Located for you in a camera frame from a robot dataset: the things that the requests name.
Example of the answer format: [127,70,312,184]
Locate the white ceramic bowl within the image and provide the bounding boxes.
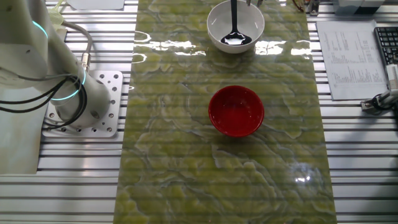
[206,0,266,54]

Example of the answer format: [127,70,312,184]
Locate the black ladle with red ring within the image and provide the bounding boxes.
[220,0,252,46]

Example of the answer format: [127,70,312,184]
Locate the red bowl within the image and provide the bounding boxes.
[208,85,266,138]

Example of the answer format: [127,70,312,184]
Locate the small metal clamp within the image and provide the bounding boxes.
[306,0,321,17]

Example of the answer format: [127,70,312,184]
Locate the grey black box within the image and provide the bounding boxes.
[332,0,386,16]

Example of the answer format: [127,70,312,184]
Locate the printed table paper sheet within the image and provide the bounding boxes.
[316,19,389,101]

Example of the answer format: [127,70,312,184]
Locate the black keyboard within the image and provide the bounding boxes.
[374,26,398,67]

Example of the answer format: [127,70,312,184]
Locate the blank white paper sheet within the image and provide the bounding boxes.
[66,0,126,11]

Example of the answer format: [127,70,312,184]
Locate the green marble pattern mat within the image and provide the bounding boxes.
[113,0,338,224]

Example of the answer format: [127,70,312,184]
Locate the yellow fly swatter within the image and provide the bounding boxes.
[45,0,68,32]

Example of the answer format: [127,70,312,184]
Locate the red brown wires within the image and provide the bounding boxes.
[292,0,307,13]

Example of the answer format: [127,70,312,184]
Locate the silver camera clamp stand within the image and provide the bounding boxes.
[360,89,398,116]

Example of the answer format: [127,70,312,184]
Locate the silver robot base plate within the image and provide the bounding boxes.
[42,70,124,138]

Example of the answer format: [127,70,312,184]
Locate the grey robot conduit cable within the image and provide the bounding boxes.
[60,21,93,73]

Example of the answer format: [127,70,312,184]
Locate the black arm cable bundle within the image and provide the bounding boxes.
[0,76,88,130]

